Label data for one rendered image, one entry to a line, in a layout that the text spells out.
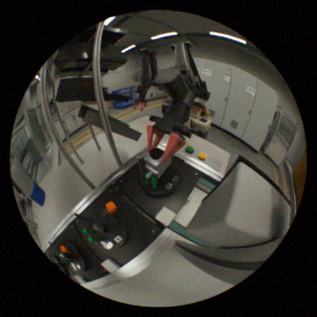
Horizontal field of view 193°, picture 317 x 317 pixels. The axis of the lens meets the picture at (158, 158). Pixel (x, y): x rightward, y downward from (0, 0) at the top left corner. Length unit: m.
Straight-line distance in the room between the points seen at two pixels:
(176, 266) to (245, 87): 3.31
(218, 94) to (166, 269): 3.31
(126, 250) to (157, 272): 0.19
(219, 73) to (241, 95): 0.86
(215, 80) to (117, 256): 3.38
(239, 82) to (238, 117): 1.10
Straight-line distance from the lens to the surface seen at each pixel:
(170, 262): 0.44
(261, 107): 3.25
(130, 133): 0.44
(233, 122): 3.22
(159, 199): 0.32
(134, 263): 0.34
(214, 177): 0.43
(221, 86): 3.15
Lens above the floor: 1.27
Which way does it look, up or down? 47 degrees down
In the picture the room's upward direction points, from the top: straight up
